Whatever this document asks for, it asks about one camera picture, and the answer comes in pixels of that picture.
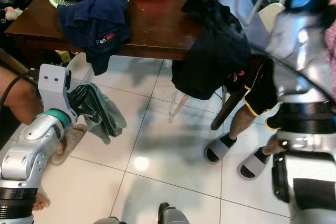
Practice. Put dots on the person in blue shorts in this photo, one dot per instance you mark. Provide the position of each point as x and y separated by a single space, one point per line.
21 98

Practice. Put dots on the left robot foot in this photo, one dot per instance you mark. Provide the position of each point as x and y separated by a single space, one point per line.
107 220

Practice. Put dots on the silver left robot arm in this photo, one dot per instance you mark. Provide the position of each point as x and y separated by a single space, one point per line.
31 150

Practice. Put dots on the person in black socks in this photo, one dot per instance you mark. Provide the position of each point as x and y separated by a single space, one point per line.
257 93

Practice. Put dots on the grey slipper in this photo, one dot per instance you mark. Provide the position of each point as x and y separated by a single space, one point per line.
71 145

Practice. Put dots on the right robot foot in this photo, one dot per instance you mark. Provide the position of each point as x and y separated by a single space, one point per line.
173 215

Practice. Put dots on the dark wooden table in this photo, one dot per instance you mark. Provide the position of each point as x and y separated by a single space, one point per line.
157 24

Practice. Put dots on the grey blue towel garment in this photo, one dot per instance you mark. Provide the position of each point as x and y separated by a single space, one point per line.
110 116

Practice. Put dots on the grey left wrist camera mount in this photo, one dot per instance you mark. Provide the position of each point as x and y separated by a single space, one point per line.
53 85

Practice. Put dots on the small white chair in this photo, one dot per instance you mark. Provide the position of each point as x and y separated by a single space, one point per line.
272 17

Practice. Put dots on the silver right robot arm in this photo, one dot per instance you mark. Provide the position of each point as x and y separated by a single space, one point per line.
299 51

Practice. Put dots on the black garment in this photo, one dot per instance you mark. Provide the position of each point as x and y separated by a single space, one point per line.
215 51

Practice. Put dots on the navy blue garment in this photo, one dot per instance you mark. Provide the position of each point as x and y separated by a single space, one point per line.
94 24

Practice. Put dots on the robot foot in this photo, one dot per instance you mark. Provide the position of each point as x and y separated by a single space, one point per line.
107 220
173 215

